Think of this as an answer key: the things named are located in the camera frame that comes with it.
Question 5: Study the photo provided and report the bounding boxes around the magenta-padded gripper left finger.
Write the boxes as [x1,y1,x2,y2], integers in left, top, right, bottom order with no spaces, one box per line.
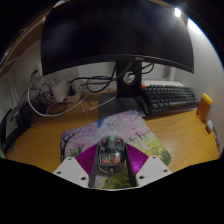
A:
[52,143,102,189]

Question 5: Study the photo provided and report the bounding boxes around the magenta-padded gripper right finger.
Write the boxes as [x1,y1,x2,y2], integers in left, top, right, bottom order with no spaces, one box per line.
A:
[123,142,173,188]

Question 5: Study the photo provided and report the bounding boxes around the cherry blossom print mouse pad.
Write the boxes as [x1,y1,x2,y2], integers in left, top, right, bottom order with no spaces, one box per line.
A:
[59,109,173,190]

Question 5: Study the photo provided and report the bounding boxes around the small white case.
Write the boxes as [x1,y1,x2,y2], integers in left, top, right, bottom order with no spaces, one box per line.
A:
[205,119,214,134]

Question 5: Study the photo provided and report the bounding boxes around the black keyboard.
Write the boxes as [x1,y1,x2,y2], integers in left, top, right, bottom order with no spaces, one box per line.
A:
[141,83,201,116]

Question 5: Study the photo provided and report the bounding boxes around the white power strip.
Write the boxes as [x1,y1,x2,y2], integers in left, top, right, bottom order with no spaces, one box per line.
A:
[49,79,84,103]

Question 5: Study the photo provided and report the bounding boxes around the orange bottle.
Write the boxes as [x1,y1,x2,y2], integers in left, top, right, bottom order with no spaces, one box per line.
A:
[195,92,213,124]

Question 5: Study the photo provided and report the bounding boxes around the black computer monitor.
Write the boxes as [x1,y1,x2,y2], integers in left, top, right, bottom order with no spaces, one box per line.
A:
[40,0,195,118]

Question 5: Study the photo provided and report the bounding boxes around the bright light bar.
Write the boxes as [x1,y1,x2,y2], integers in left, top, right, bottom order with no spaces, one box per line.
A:
[173,7,183,18]

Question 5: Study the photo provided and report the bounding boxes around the white cable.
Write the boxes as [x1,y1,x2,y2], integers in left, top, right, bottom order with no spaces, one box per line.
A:
[27,74,118,118]

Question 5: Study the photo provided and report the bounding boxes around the black cable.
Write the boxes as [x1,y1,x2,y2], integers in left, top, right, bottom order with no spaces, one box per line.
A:
[43,61,156,116]

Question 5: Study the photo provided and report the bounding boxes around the wooden wall shelf unit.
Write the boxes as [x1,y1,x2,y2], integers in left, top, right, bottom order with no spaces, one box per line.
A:
[0,13,48,73]

